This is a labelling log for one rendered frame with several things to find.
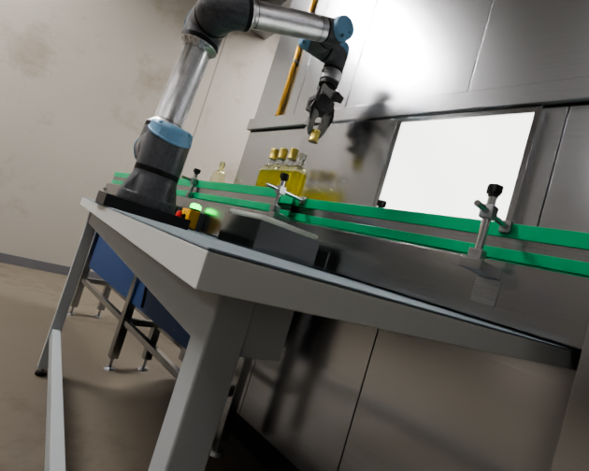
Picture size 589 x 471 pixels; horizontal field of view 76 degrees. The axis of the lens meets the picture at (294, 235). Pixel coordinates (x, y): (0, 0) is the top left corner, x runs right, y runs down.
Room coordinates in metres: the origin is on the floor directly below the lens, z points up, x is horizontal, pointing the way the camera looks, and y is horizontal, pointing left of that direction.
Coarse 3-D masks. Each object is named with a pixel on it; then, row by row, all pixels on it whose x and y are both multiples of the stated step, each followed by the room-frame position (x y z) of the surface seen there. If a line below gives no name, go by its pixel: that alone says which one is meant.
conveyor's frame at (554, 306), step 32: (352, 256) 1.05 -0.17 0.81; (384, 256) 0.97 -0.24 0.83; (416, 256) 0.91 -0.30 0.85; (448, 256) 0.85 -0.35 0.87; (416, 288) 0.89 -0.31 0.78; (448, 288) 0.84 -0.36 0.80; (512, 288) 0.75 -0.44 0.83; (544, 288) 0.71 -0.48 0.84; (576, 288) 0.67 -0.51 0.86; (512, 320) 0.74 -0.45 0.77; (544, 320) 0.70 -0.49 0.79; (576, 320) 0.67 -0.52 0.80
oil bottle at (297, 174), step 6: (294, 168) 1.36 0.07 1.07; (300, 168) 1.36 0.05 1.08; (288, 174) 1.38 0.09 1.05; (294, 174) 1.36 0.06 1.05; (300, 174) 1.37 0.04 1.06; (306, 174) 1.38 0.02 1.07; (288, 180) 1.37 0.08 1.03; (294, 180) 1.36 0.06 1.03; (300, 180) 1.37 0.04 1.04; (288, 186) 1.37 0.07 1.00; (294, 186) 1.36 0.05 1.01; (300, 186) 1.38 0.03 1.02; (294, 192) 1.37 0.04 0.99; (300, 192) 1.38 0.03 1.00
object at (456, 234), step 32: (320, 224) 1.19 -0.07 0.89; (352, 224) 1.09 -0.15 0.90; (384, 224) 1.02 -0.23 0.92; (416, 224) 0.95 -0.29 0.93; (448, 224) 0.89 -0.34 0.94; (480, 224) 0.84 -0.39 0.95; (512, 224) 0.79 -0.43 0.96; (512, 256) 0.77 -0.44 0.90; (544, 256) 0.73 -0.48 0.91; (576, 256) 0.70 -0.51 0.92
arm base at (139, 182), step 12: (144, 168) 0.96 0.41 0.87; (156, 168) 0.96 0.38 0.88; (132, 180) 0.96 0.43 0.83; (144, 180) 0.95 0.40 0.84; (156, 180) 0.96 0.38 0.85; (168, 180) 0.98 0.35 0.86; (120, 192) 0.96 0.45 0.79; (132, 192) 0.94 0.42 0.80; (144, 192) 0.94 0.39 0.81; (156, 192) 0.96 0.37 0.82; (168, 192) 0.99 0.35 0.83; (144, 204) 0.94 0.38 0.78; (156, 204) 0.96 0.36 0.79; (168, 204) 0.98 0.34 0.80
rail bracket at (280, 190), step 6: (282, 174) 1.18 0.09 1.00; (282, 180) 1.19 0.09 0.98; (270, 186) 1.16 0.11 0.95; (276, 186) 1.18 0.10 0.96; (282, 186) 1.18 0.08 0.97; (276, 192) 1.19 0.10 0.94; (282, 192) 1.19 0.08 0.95; (288, 192) 1.21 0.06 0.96; (276, 198) 1.19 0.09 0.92; (294, 198) 1.24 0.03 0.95; (300, 198) 1.25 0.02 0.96; (306, 198) 1.26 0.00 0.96; (270, 204) 1.20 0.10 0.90; (276, 204) 1.19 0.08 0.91; (300, 204) 1.27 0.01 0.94; (276, 210) 1.19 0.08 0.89
